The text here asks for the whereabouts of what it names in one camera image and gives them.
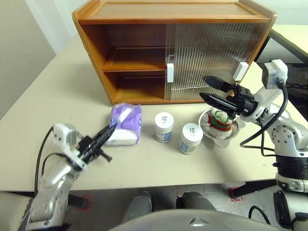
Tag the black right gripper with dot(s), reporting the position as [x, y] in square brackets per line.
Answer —
[244, 102]

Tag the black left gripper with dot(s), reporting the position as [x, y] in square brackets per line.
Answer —
[87, 149]

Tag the purple box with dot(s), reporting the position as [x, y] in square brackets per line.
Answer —
[127, 125]

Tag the ribbed glass sliding door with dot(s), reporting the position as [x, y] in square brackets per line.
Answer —
[260, 33]
[192, 60]

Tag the white bottle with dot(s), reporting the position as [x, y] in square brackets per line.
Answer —
[164, 127]
[190, 139]

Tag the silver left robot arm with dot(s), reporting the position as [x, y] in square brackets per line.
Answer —
[53, 187]

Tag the knitted white red green toy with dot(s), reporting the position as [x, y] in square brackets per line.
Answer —
[219, 125]

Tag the wooden cabinet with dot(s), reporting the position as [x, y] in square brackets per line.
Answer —
[149, 14]

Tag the metal bowl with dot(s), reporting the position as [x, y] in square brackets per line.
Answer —
[223, 142]

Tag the grey left robot leg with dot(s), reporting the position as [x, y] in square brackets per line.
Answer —
[138, 207]

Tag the grey robot leg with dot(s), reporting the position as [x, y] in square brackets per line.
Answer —
[138, 207]
[195, 201]

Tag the black table leg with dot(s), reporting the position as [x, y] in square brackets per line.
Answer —
[255, 188]

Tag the grey right robot leg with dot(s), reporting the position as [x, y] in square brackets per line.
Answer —
[195, 201]

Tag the grey robot torso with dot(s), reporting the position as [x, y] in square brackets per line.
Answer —
[192, 222]

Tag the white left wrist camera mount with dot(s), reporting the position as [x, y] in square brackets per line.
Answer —
[62, 137]

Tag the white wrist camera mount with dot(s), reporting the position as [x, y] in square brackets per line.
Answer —
[274, 72]
[62, 137]

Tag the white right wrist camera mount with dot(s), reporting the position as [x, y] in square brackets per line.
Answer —
[274, 72]

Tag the black metal table frame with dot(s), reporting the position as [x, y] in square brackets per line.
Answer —
[286, 38]

